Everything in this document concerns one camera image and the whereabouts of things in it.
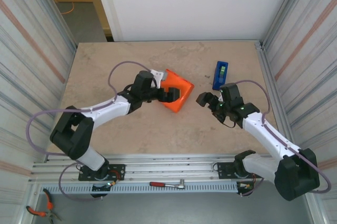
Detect orange wrapping paper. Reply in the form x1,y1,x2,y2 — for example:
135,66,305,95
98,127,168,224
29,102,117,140
159,69,195,114

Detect blue tape dispenser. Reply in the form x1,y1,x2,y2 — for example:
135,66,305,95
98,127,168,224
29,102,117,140
212,61,229,92

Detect aluminium mounting rails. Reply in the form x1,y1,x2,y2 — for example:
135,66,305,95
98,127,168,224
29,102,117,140
31,154,315,183

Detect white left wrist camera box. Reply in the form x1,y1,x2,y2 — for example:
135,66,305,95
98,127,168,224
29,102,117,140
149,69,167,89

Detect aluminium side rail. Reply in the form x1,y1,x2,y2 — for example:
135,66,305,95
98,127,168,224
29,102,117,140
254,40,300,159

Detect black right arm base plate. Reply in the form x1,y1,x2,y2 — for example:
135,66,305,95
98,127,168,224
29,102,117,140
216,161,265,180

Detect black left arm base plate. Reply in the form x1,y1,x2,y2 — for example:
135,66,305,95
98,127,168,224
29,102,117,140
78,163,126,182

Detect red-handled ratchet wrench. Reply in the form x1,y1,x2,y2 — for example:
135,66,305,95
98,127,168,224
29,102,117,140
149,179,186,189

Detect white door frame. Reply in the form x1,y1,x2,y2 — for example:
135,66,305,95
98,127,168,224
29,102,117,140
91,0,124,42

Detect grey slotted cable tray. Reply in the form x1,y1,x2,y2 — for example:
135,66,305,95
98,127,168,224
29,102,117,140
39,183,239,193

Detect orange floor cable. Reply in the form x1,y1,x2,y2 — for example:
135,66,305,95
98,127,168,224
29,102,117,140
61,2,75,15

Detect orange-handled pliers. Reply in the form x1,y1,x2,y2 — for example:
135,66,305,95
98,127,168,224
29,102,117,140
25,188,63,222

